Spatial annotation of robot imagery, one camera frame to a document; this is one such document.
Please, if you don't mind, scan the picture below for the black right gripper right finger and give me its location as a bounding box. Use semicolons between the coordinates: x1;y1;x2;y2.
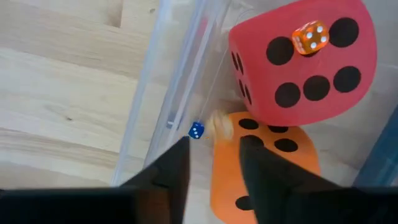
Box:
239;136;340;224

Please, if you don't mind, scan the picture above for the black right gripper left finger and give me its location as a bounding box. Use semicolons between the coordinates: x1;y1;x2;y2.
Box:
121;136;191;224

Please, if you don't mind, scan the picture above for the small blue die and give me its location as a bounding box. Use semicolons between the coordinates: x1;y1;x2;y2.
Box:
188;121;205;140

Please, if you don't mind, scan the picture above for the orange foam die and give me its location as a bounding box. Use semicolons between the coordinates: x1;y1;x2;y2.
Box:
210;111;321;224

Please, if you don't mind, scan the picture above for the red foam die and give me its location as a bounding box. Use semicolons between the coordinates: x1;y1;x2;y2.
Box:
228;0;379;127

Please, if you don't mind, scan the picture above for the small orange translucent die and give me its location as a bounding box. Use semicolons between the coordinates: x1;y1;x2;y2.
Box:
291;20;330;56

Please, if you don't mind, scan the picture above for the clear plastic bin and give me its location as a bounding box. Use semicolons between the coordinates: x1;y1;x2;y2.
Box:
110;0;398;224

